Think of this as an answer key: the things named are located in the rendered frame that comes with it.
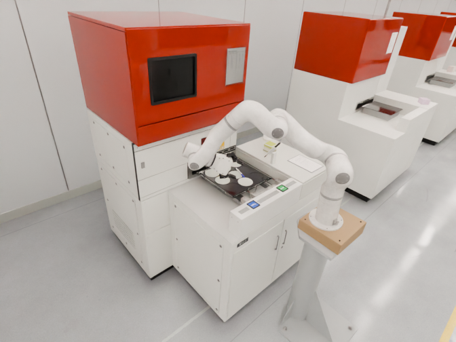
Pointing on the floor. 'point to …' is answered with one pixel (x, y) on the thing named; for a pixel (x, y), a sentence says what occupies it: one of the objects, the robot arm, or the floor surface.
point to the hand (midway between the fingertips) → (237, 169)
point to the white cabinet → (235, 254)
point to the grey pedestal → (312, 300)
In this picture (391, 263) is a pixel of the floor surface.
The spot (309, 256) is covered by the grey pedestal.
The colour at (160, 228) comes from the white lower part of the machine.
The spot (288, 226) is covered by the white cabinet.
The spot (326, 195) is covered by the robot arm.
